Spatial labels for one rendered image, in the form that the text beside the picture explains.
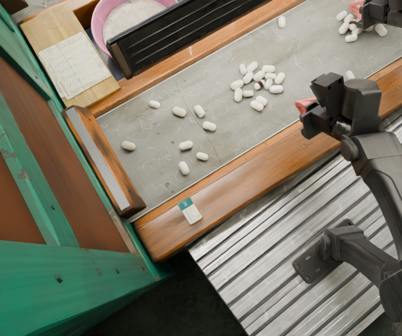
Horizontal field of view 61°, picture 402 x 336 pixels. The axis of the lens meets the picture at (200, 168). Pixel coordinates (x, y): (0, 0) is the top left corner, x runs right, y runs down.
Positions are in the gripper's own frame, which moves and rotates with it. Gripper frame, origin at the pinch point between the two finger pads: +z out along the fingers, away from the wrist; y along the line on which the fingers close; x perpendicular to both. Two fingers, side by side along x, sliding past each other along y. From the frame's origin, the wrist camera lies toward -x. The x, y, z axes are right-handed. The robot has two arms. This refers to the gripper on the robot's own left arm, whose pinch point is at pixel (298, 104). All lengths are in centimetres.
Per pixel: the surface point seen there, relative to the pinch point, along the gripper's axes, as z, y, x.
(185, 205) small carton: 0.6, 35.4, 8.8
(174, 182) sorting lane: 9.2, 34.4, 7.4
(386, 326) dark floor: -8, -13, 119
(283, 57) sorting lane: 20.5, -10.8, -2.2
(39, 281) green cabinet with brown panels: -42, 49, -29
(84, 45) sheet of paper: 42, 36, -25
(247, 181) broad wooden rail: -0.2, 18.6, 12.1
